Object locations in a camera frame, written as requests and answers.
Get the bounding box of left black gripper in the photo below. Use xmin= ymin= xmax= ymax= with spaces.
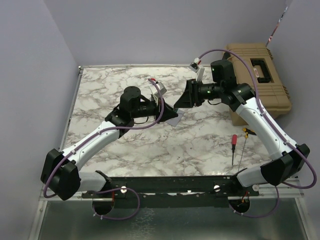
xmin=131 ymin=94 xmax=179 ymax=124

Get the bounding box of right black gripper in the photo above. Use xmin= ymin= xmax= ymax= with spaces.
xmin=173 ymin=78 xmax=223 ymax=108

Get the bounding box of grey envelope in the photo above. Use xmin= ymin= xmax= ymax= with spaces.
xmin=165 ymin=108 xmax=185 ymax=127

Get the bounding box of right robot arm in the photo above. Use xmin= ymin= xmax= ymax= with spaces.
xmin=174 ymin=59 xmax=310 ymax=196

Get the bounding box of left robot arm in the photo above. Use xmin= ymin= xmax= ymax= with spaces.
xmin=40 ymin=81 xmax=178 ymax=201

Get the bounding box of yellow black long screwdriver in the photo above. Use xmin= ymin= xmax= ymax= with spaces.
xmin=237 ymin=127 xmax=257 ymax=172

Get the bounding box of tan plastic tool case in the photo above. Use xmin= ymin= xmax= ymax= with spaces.
xmin=222 ymin=43 xmax=292 ymax=126

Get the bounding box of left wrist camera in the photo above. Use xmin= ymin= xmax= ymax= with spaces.
xmin=149 ymin=80 xmax=167 ymax=103

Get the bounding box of red handled screwdriver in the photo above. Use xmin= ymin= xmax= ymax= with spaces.
xmin=231 ymin=134 xmax=238 ymax=166

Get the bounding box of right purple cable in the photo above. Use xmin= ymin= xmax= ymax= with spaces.
xmin=198 ymin=48 xmax=318 ymax=218

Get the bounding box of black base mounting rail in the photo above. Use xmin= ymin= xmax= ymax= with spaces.
xmin=82 ymin=175 xmax=259 ymax=208

